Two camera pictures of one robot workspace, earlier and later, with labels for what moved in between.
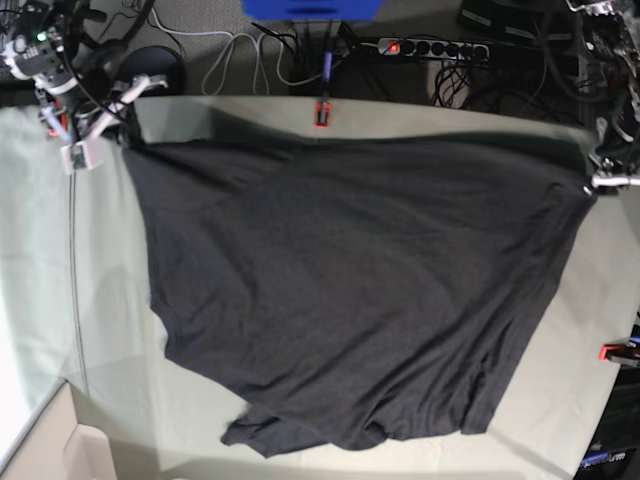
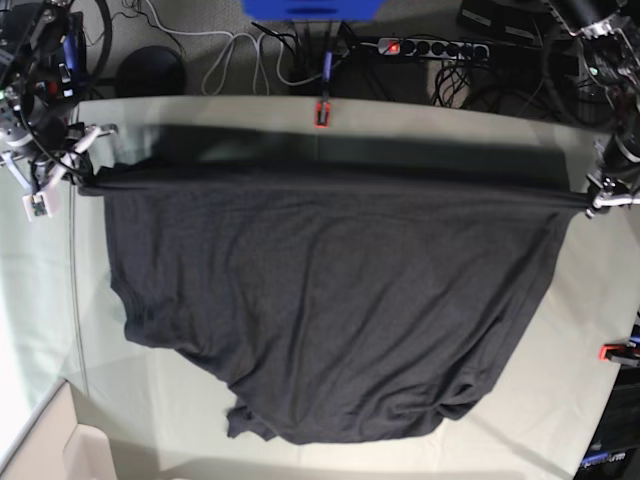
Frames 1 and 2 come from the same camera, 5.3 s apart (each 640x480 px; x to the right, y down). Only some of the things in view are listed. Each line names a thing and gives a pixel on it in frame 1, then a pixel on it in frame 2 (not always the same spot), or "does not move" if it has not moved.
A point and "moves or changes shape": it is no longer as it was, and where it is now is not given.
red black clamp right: (620, 353) does not move
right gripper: (611, 173) -> (612, 192)
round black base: (159, 62) does not move
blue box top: (345, 10) does not move
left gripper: (111, 116) -> (70, 159)
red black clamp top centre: (322, 115) does not move
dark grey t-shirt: (353, 293) moves or changes shape
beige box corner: (53, 446) does not move
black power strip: (446, 49) does not move
